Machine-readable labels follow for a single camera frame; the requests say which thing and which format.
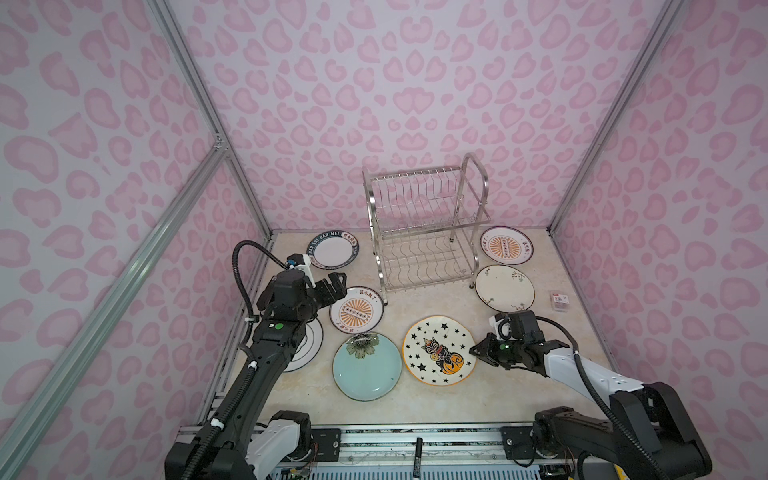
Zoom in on white plate black text rim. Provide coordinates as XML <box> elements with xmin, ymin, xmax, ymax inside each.
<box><xmin>306</xmin><ymin>230</ymin><xmax>360</xmax><ymax>270</ymax></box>

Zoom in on orange sunburst plate far right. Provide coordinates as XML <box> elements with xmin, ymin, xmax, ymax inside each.
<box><xmin>480</xmin><ymin>226</ymin><xmax>534</xmax><ymax>266</ymax></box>

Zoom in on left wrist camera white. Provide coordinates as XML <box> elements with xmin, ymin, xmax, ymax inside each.
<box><xmin>286</xmin><ymin>253</ymin><xmax>315</xmax><ymax>287</ymax></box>

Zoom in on small pink box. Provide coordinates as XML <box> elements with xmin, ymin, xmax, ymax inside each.
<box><xmin>550</xmin><ymin>291</ymin><xmax>571</xmax><ymax>312</ymax></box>

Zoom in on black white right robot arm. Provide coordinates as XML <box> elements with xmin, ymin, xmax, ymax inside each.
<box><xmin>469</xmin><ymin>310</ymin><xmax>713</xmax><ymax>479</ymax></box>

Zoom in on white plate black rings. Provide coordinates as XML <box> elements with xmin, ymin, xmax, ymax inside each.
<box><xmin>281</xmin><ymin>316</ymin><xmax>325</xmax><ymax>374</ymax></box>

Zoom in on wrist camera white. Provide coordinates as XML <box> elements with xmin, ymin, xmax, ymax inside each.
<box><xmin>286</xmin><ymin>253</ymin><xmax>315</xmax><ymax>287</ymax></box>
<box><xmin>489</xmin><ymin>312</ymin><xmax>512</xmax><ymax>341</ymax></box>

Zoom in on silver two-tier dish rack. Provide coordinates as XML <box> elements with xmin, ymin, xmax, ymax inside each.
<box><xmin>363</xmin><ymin>153</ymin><xmax>490</xmax><ymax>303</ymax></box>

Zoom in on orange sunburst plate near rack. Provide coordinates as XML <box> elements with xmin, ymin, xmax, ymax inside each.
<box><xmin>329</xmin><ymin>286</ymin><xmax>385</xmax><ymax>335</ymax></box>

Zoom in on black marker pen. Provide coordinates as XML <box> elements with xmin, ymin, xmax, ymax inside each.
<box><xmin>411</xmin><ymin>437</ymin><xmax>424</xmax><ymax>480</ymax></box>

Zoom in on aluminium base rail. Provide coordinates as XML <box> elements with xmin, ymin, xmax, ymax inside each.
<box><xmin>266</xmin><ymin>423</ymin><xmax>580</xmax><ymax>479</ymax></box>

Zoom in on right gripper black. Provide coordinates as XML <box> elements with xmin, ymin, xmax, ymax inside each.
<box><xmin>468</xmin><ymin>332</ymin><xmax>526</xmax><ymax>371</ymax></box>

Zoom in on halloween cat star plate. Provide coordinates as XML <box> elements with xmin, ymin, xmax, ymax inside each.
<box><xmin>402</xmin><ymin>315</ymin><xmax>477</xmax><ymax>387</ymax></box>

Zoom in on mint green flower plate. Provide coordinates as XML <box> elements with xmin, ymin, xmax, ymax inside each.
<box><xmin>332</xmin><ymin>332</ymin><xmax>402</xmax><ymax>402</ymax></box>

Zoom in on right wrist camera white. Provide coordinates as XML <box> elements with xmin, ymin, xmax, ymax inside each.
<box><xmin>489</xmin><ymin>312</ymin><xmax>512</xmax><ymax>341</ymax></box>

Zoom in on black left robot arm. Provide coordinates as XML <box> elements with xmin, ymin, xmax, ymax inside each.
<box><xmin>164</xmin><ymin>268</ymin><xmax>347</xmax><ymax>479</ymax></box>

